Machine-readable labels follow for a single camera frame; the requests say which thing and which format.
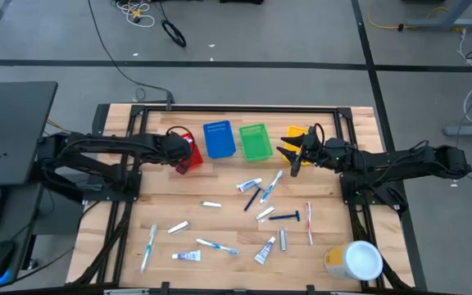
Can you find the red plastic basket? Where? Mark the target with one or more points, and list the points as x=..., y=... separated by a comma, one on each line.
x=197, y=157

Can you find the black desk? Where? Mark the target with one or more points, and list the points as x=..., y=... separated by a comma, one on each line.
x=10, y=131

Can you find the grey desk leg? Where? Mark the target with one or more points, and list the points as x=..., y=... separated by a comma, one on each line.
x=445, y=22

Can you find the green white toothbrush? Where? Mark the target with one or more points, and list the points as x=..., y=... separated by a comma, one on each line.
x=149, y=248

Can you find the yellow canister with white lid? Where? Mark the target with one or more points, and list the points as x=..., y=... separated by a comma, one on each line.
x=359, y=260

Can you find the green plastic basket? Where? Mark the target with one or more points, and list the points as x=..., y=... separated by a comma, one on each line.
x=255, y=143

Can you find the yellow plastic basket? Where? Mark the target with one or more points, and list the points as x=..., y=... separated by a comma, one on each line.
x=297, y=131

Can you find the blue plastic basket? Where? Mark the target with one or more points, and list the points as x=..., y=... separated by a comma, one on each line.
x=219, y=141

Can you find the small grey silver tube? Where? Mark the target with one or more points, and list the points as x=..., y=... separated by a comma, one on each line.
x=282, y=239

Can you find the red toothbrush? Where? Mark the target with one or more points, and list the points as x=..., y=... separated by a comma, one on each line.
x=309, y=223

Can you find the dark grey desk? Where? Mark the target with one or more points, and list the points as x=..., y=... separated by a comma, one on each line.
x=19, y=221

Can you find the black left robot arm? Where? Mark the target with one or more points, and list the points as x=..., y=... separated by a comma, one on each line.
x=109, y=143

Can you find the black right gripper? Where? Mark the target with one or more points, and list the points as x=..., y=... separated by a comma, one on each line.
x=322, y=153

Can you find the black aluminium table frame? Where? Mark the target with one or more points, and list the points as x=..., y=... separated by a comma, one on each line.
x=240, y=108

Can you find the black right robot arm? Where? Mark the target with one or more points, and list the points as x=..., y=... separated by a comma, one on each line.
x=404, y=162

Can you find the red white toothpaste tube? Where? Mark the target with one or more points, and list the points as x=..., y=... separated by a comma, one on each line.
x=248, y=185

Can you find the small silver sachet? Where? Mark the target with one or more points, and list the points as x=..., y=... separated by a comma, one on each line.
x=178, y=227
x=265, y=213
x=210, y=204

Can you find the white blue toothpaste tube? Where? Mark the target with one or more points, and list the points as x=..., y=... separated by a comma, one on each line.
x=264, y=250

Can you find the grey desk foot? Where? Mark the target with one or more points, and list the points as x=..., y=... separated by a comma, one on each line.
x=469, y=130

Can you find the blue white toothbrush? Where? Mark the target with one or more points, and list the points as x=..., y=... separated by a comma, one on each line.
x=271, y=186

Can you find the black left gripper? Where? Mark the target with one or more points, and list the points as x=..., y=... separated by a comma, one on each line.
x=176, y=147

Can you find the black table corner plate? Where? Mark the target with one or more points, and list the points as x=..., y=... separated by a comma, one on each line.
x=101, y=116

